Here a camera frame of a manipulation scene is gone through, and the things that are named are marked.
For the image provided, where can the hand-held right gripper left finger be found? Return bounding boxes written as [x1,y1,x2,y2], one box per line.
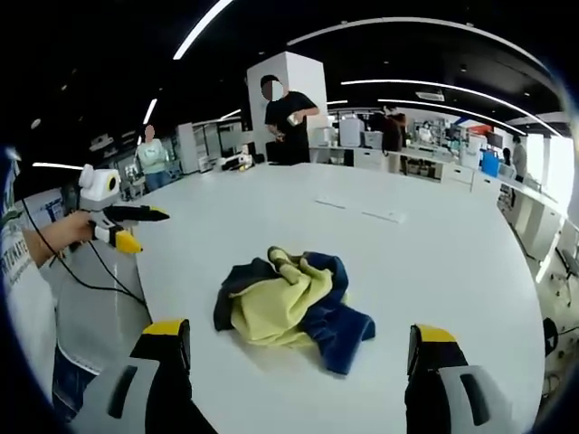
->
[71,317,219,434]

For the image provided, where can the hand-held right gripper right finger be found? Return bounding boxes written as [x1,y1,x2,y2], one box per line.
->
[403,323,508,434]

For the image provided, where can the yellow and blue garment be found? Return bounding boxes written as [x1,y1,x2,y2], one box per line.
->
[212,245,377,376]

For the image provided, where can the person's left hand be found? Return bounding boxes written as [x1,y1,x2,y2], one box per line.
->
[53,211,99,250]

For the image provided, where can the person's own torso clothing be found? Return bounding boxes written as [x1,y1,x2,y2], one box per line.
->
[0,146,150,424]

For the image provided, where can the white and yellow gripper device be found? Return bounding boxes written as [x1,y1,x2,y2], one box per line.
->
[220,155,255,174]

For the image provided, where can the black office chair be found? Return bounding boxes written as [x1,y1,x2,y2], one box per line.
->
[539,316,563,359]

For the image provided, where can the white desk row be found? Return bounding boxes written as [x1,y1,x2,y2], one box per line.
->
[496,175,569,261]

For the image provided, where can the white square pillar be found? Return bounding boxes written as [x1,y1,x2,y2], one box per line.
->
[245,51,329,153]

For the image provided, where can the white counter cabinets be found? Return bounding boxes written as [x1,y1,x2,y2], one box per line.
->
[352,146,477,187]

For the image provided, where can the white printer machine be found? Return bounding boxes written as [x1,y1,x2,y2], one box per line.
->
[338,117,365,148]

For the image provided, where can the blue bin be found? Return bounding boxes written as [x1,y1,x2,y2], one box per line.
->
[480,148,501,176]

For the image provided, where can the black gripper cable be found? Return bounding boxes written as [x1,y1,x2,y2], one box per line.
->
[20,196,154,325]

